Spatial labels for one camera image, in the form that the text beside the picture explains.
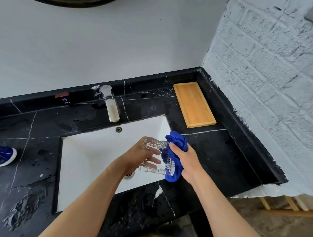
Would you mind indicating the person's right hand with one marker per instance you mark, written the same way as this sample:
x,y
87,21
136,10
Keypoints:
x,y
189,163

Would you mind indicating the person's left hand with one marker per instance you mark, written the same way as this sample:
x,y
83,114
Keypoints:
x,y
137,156

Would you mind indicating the person's right thumb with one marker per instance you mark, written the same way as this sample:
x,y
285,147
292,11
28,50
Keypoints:
x,y
176,151

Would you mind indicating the person's left fingers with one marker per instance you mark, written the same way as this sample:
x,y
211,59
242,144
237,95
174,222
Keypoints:
x,y
152,157

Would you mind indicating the blue cleaning cloth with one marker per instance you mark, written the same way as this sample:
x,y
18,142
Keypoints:
x,y
176,156

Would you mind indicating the clear ribbed glass cup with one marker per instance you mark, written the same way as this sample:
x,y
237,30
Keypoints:
x,y
158,156

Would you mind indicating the person's right forearm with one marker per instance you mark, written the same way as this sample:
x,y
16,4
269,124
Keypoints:
x,y
222,210

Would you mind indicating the person's left forearm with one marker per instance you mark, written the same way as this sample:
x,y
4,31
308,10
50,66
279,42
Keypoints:
x,y
83,205

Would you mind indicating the bamboo wooden tray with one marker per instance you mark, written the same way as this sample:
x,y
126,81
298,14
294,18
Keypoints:
x,y
194,105

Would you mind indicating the white rectangular sink basin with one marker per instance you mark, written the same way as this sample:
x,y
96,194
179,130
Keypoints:
x,y
97,156

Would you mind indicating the chrome sink faucet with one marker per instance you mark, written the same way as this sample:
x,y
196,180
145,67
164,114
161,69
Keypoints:
x,y
110,103

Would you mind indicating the red and blue tap label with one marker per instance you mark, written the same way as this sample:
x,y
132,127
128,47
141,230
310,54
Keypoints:
x,y
63,97

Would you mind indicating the blue and white container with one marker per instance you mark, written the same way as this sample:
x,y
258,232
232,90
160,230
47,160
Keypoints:
x,y
6,155

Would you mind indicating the round black-framed mirror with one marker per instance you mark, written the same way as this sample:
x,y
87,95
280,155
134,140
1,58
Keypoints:
x,y
73,2

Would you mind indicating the wooden frame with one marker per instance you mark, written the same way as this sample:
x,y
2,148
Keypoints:
x,y
283,204

